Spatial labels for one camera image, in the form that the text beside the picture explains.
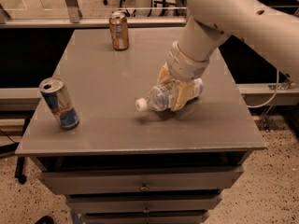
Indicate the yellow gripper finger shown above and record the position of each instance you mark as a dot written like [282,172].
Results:
[182,92]
[164,75]

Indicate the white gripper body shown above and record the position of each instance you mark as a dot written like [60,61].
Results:
[184,64]

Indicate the clear plastic water bottle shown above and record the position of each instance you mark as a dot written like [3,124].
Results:
[160,96]

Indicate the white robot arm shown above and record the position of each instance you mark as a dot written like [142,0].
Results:
[271,33]

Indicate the brown soda can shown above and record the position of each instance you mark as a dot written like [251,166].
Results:
[119,30]

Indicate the grey drawer cabinet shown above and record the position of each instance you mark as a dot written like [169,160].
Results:
[215,130]

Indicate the Red Bull energy can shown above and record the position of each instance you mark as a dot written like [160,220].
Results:
[56,96]

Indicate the bottom grey drawer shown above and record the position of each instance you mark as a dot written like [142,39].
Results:
[182,217]

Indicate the grey drawer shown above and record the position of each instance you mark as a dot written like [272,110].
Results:
[144,203]
[182,217]
[97,182]

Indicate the top grey drawer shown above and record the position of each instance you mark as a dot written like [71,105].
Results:
[97,182]

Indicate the middle grey drawer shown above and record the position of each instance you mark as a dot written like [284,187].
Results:
[144,203]

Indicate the black stand base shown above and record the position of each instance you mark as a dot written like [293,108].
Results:
[5,150]

